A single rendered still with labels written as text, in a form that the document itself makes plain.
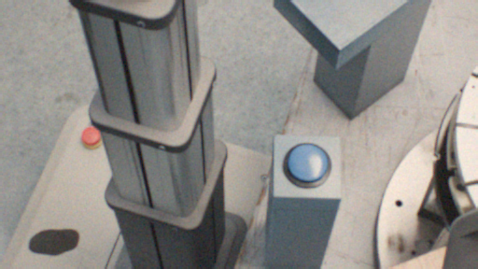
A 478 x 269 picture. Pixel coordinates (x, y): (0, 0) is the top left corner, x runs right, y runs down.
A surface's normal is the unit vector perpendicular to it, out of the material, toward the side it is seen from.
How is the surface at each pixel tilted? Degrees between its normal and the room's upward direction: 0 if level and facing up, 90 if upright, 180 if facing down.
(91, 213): 0
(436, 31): 0
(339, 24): 0
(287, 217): 90
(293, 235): 90
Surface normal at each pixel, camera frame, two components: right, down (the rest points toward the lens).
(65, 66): 0.00, -0.43
